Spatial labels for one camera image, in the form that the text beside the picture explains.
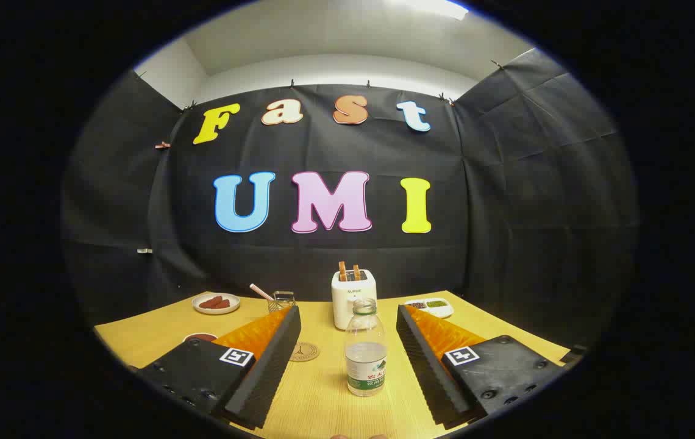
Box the round white plate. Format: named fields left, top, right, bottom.
left=192, top=293, right=241, bottom=315

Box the wooden table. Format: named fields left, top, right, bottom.
left=94, top=290, right=571, bottom=439

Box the ceiling light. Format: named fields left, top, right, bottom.
left=384, top=0, right=470, bottom=21

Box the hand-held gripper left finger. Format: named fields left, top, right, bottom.
left=134, top=305, right=302, bottom=430

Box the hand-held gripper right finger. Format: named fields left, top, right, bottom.
left=396, top=304, right=571, bottom=430

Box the black backdrop cloth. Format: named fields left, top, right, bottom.
left=61, top=49, right=638, bottom=348

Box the clear plastic juice bottle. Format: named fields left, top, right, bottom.
left=344, top=298, right=388, bottom=398

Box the white divided snack dish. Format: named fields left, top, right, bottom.
left=404, top=298, right=454, bottom=319

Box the glass in wire holder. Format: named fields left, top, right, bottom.
left=268, top=291, right=296, bottom=314

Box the white toaster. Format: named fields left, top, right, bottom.
left=331, top=269, right=377, bottom=331

